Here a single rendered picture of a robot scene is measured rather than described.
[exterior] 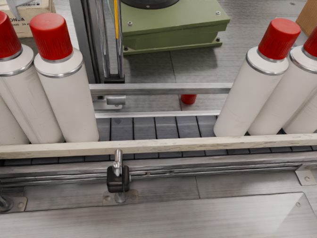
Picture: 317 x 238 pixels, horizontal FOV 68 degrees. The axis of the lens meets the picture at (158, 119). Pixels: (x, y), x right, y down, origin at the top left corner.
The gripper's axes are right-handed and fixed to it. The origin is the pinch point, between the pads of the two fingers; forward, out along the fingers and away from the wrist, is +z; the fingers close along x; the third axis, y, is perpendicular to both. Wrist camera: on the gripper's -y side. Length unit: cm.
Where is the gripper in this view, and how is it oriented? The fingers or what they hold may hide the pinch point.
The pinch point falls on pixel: (18, 5)
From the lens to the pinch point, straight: 76.5
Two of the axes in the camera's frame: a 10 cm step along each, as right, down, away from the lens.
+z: -1.0, 6.2, 7.8
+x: -2.7, -7.7, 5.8
